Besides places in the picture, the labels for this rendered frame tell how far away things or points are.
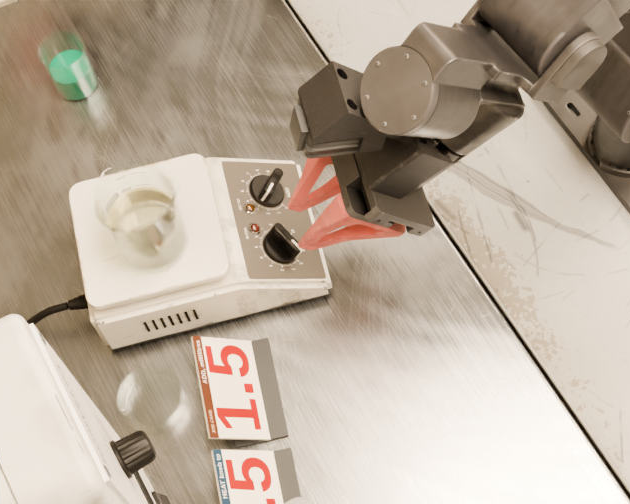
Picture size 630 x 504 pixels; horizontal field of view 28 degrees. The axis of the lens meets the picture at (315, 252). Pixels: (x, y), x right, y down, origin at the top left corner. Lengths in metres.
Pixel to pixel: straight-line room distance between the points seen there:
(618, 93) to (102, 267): 0.44
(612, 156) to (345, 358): 0.29
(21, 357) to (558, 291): 0.71
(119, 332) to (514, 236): 0.35
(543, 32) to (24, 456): 0.51
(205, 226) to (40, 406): 0.61
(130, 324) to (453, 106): 0.37
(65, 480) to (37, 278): 0.74
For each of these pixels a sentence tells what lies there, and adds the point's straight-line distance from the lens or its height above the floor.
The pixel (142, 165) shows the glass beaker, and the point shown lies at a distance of 0.98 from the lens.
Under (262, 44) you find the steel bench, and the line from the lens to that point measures 1.23.
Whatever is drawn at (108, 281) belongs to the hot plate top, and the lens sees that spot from 1.03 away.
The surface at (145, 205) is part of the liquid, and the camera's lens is 1.01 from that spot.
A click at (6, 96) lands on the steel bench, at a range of 1.26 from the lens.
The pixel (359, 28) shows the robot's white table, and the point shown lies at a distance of 1.23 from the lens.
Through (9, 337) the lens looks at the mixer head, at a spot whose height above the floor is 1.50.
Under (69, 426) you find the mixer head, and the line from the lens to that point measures 0.43.
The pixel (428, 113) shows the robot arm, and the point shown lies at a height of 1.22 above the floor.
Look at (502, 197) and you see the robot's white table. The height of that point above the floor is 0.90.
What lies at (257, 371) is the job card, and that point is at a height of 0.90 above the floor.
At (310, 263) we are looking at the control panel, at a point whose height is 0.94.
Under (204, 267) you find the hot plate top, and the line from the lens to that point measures 1.02.
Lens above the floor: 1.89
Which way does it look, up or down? 63 degrees down
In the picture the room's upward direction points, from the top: 12 degrees counter-clockwise
